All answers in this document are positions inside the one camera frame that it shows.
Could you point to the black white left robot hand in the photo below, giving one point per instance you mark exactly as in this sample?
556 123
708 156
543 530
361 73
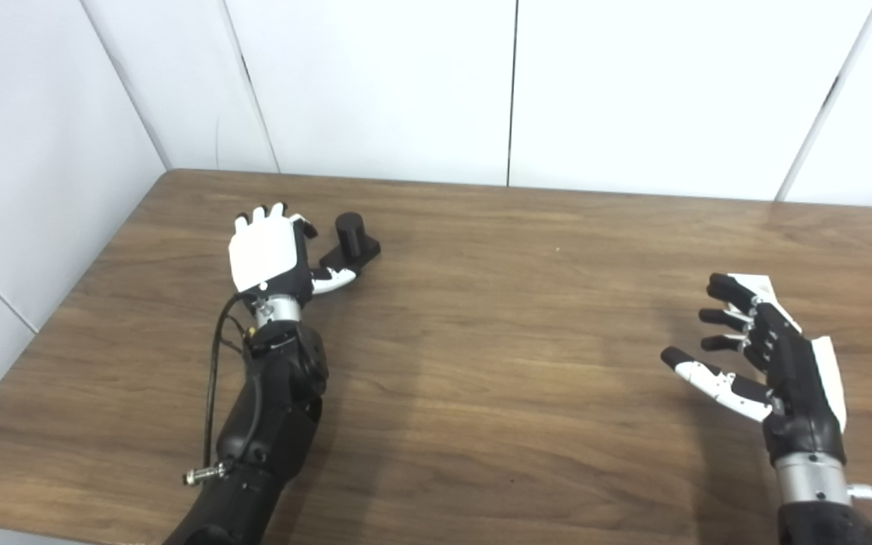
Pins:
266 253

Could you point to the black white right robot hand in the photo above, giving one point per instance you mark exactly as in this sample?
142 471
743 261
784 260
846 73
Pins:
799 386

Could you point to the black peg with square base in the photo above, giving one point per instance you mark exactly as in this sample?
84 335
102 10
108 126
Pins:
350 231

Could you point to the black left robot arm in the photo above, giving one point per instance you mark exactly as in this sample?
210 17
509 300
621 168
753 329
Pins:
277 416

